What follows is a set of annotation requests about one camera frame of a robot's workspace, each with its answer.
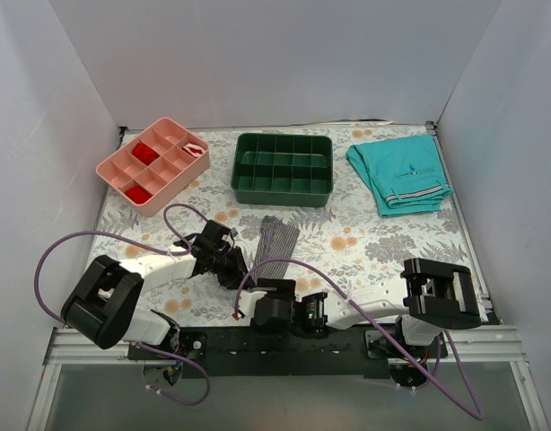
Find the green divided storage box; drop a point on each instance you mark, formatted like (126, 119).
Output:
(283, 170)

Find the grey striped underwear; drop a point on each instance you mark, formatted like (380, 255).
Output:
(276, 240)

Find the floral table cloth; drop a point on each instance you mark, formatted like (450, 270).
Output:
(346, 241)

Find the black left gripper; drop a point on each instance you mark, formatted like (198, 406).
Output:
(233, 269)

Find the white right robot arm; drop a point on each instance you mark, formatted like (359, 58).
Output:
(425, 299)

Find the red rolled cloth lower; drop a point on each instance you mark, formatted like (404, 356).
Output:
(138, 195)

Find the red rolled cloth upper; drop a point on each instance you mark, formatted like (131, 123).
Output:
(144, 153)

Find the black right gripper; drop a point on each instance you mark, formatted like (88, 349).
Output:
(261, 308)

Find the pink divided storage box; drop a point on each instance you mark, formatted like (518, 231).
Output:
(153, 168)

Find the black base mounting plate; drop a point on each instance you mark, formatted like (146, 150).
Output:
(243, 351)

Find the red white rolled cloth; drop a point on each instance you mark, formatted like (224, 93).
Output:
(194, 150)

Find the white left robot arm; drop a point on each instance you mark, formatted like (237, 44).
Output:
(103, 305)

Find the teal shorts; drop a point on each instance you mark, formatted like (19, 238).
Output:
(405, 175)

